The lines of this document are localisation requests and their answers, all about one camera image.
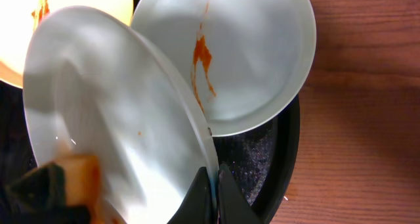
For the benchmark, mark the mint plate back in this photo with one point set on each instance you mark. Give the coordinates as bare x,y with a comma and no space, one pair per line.
245,60

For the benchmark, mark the black round tray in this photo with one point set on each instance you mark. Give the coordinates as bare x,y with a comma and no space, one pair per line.
261,160

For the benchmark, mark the yellow green scrub sponge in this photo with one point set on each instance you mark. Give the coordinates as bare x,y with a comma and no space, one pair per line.
65,190

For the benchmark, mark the yellow plate with sauce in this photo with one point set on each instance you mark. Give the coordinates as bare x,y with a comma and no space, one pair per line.
20,18

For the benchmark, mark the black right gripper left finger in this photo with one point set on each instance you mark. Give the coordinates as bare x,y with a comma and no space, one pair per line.
197,206

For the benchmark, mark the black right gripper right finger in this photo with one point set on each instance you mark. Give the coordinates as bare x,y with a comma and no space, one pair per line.
233,207

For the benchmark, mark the mint plate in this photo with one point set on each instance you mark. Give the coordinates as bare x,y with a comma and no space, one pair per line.
92,86
245,60

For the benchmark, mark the mint plate front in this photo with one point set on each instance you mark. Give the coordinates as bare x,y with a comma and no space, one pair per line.
92,86

